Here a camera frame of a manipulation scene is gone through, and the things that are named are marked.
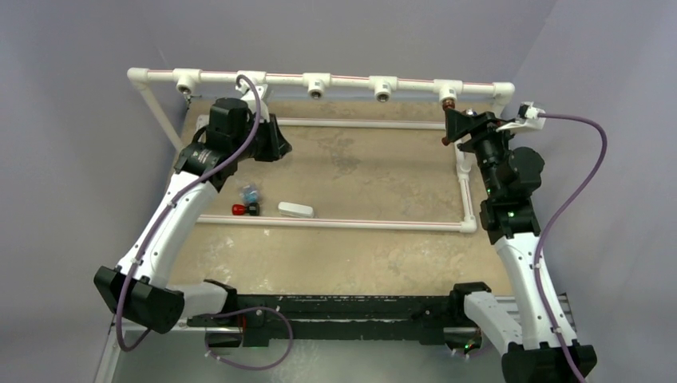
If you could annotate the white PVC pipe frame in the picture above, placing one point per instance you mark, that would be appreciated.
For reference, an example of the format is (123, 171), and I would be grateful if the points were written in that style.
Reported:
(316, 84)

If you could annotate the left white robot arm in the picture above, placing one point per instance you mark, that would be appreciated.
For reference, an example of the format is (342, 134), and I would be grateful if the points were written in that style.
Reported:
(137, 288)

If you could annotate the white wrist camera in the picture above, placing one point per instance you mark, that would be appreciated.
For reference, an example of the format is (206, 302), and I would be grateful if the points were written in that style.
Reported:
(257, 101)
(529, 118)

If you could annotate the brown faucet with chrome cap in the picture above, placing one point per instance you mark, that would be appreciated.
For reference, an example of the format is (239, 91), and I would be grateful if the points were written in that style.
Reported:
(449, 105)

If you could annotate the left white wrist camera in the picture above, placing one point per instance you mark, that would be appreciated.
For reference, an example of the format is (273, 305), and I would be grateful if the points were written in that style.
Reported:
(257, 101)

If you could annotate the clear blue faucet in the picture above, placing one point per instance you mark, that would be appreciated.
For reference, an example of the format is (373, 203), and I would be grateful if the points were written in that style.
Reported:
(249, 194)

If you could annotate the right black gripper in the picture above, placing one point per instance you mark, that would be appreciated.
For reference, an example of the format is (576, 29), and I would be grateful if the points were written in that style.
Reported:
(460, 124)

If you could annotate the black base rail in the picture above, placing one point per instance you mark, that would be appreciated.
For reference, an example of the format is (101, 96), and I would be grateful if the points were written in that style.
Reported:
(426, 319)

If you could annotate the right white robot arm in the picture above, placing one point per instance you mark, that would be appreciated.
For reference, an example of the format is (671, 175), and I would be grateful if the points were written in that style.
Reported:
(541, 345)

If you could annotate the red and black faucet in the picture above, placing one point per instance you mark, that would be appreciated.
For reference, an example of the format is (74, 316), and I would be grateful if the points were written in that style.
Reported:
(251, 209)

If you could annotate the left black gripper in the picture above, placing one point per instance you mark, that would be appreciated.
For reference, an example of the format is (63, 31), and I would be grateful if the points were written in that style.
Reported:
(277, 147)

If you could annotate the white plastic pipe piece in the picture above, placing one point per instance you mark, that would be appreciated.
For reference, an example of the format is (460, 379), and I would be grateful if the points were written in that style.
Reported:
(296, 210)

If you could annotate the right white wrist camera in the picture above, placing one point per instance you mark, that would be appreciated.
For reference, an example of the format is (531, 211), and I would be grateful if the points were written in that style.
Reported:
(529, 118)

